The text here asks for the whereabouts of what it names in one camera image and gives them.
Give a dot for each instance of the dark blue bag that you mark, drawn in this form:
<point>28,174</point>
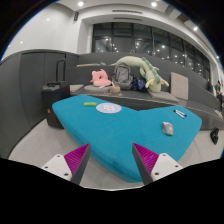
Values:
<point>137,84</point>

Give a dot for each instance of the black speaker trolley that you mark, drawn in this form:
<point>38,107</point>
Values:
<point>53,92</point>

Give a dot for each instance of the green dragon plush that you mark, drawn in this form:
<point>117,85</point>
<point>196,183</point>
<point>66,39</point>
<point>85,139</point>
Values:
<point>150,73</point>

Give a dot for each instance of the grey computer mouse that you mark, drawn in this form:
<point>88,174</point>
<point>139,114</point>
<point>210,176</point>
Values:
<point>168,128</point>

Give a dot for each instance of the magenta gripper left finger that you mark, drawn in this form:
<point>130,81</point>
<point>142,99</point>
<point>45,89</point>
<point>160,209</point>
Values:
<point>71,166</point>

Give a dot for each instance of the small brown cup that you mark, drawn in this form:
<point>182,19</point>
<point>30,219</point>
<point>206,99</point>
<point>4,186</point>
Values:
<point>115,89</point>

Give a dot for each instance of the pink plush toy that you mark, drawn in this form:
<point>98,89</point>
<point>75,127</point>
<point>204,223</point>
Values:
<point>100,78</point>

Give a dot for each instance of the green marker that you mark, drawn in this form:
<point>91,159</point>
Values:
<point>90,104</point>

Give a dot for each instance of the black object on floor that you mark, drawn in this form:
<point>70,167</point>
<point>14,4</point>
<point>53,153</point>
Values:
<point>214,135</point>

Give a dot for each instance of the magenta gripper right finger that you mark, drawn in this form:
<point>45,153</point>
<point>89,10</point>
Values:
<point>153,166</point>

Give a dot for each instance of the flat grey seat cushion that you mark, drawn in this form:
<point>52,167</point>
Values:
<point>166,96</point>

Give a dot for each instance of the round grey seat cushion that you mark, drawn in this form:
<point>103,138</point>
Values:
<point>96,89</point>

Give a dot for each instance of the round white mouse pad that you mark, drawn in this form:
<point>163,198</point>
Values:
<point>108,108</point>

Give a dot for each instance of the grey backpack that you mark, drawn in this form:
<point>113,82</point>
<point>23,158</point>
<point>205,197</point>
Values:
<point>122,76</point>

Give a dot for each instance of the turquoise felt table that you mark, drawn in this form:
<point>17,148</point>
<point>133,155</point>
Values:
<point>111,136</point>

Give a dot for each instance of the blue white marker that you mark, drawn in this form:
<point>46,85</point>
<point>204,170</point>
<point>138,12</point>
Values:
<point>181,114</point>

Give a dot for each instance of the grey square cushion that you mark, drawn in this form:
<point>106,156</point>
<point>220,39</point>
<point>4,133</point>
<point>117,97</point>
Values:
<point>179,86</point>

